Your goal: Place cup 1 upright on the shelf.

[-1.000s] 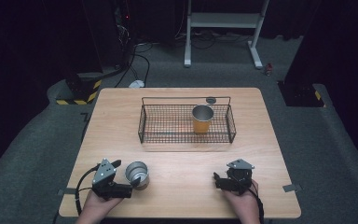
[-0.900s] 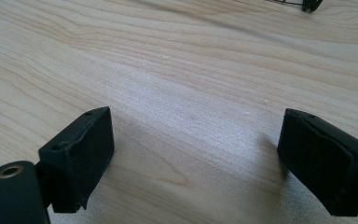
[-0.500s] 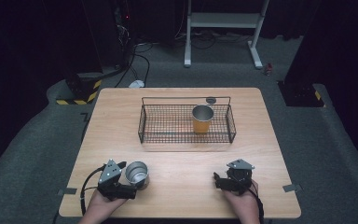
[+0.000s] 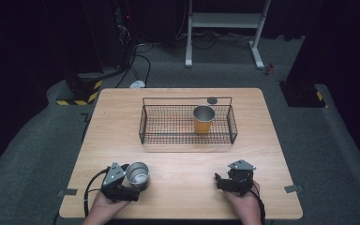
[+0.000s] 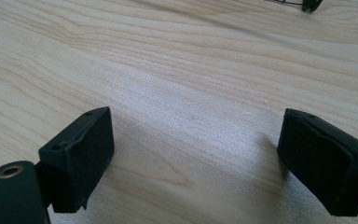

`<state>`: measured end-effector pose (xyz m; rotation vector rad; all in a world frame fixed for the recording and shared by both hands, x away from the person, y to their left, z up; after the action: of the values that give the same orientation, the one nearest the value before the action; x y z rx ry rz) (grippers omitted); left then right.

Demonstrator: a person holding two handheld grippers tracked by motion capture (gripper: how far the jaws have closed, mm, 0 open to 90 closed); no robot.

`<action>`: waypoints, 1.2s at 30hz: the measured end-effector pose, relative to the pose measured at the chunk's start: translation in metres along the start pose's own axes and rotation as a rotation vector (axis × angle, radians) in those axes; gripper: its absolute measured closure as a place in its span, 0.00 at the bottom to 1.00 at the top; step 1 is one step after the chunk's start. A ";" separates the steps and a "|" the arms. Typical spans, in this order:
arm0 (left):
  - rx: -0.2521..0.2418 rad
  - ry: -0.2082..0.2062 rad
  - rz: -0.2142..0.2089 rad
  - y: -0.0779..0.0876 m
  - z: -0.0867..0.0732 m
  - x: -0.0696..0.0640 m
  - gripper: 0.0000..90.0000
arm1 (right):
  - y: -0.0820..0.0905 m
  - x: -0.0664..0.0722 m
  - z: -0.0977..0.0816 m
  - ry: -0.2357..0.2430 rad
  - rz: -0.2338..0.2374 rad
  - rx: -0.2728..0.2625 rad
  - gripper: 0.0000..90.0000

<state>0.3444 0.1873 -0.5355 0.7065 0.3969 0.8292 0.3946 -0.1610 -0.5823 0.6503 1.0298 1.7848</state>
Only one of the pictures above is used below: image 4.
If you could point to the white power adapter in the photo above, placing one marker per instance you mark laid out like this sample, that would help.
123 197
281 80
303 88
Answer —
137 84

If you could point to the silver metal cup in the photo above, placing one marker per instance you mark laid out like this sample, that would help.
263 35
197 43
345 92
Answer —
137 175

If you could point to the person's left hand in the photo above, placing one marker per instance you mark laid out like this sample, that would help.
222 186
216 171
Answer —
106 207

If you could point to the orange cup with metal inside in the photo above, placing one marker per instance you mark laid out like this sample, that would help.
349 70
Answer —
203 123

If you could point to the white metal stand frame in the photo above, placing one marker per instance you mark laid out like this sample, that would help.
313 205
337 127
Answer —
225 20

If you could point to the small red bottle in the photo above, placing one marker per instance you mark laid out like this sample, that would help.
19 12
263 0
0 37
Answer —
270 69

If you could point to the yellow black striped stand base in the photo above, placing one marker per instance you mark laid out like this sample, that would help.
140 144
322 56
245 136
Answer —
81 93

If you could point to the black stand base yellow mark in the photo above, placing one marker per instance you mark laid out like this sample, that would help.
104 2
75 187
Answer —
303 95

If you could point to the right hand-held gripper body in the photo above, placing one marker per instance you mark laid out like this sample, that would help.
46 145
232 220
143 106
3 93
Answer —
241 179

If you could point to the grey tape piece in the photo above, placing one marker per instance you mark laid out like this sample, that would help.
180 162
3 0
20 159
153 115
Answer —
293 188
68 192

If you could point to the dark round table grommet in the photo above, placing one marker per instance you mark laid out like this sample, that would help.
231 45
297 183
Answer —
212 100

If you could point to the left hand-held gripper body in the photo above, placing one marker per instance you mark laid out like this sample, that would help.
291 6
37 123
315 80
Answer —
115 184

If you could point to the person's right hand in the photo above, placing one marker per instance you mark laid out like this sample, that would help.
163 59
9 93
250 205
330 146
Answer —
247 206

